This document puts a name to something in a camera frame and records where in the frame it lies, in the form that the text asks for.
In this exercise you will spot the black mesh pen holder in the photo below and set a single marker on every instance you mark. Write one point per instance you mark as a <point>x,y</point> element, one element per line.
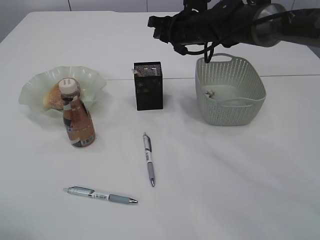
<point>148,89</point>

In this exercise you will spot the blue clip grey grip pen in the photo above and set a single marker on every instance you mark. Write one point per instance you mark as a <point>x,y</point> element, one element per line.
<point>91,193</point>

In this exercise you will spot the brown coffee drink bottle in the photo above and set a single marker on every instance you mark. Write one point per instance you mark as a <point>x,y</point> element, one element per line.
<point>76,118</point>

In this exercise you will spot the pale green wavy plate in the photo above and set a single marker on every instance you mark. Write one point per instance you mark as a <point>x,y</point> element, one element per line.
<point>34,93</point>

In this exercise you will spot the grey-green woven plastic basket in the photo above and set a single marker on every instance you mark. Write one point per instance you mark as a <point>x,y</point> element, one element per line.
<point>239,91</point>

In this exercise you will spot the beige grip white pen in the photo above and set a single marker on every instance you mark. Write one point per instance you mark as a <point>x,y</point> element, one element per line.
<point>136,72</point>

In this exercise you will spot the large paper ball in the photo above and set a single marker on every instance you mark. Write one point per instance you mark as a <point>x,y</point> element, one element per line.
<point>210,94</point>

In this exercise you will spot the sugared bread roll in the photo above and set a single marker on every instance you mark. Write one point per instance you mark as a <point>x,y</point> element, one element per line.
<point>53,100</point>

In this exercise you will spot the grey grip white pen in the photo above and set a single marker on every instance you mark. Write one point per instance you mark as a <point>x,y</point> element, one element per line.
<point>148,156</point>

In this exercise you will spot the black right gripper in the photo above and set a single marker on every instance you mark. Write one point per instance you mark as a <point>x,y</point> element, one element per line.
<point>195,24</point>

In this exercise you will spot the clear plastic ruler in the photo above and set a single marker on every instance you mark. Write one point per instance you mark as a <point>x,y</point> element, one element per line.
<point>153,71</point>

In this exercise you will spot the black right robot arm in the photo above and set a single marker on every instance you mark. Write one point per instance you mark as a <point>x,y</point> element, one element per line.
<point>265,24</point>

